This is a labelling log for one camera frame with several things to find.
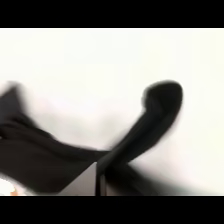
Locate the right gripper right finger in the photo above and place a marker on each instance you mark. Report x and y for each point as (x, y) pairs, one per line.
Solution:
(110, 186)

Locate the black garment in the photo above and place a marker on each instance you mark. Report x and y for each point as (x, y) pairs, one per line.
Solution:
(40, 156)

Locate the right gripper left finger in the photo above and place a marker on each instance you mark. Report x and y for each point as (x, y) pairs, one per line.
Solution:
(86, 185)

